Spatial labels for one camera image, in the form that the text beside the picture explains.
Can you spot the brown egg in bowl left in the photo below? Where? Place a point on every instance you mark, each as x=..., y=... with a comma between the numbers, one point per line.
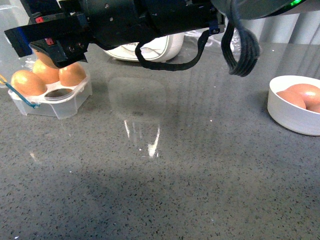
x=292, y=97

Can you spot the brown egg in bowl right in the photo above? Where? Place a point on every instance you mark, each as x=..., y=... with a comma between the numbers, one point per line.
x=314, y=108

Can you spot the brown egg in bowl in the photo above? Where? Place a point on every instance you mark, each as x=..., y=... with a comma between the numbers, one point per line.
x=292, y=97
x=314, y=108
x=309, y=93

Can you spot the white round bowl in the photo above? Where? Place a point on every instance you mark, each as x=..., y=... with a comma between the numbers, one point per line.
x=288, y=115

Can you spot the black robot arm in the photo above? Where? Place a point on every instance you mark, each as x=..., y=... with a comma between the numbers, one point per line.
x=234, y=11

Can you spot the clear plastic bag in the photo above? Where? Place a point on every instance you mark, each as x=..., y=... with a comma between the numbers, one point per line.
x=213, y=41

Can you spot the brown egg front left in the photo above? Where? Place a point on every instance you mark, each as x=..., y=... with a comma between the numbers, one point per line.
x=28, y=83

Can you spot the white Joyoung soymilk maker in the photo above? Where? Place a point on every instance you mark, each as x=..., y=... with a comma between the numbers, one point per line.
x=160, y=49

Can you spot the brown egg back left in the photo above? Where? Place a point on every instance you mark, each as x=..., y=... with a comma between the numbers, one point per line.
x=47, y=74

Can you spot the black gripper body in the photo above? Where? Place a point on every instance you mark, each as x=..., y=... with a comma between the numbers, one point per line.
x=63, y=30

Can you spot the blue rubber band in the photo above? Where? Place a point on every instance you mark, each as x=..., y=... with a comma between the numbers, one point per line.
x=33, y=105

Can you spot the clear plastic egg box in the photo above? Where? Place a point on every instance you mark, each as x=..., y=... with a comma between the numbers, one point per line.
x=58, y=101

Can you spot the brown egg in bowl middle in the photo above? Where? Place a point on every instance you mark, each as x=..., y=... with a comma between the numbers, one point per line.
x=309, y=93

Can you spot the brown egg back right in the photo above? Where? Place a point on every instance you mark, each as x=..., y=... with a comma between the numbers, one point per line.
x=71, y=75

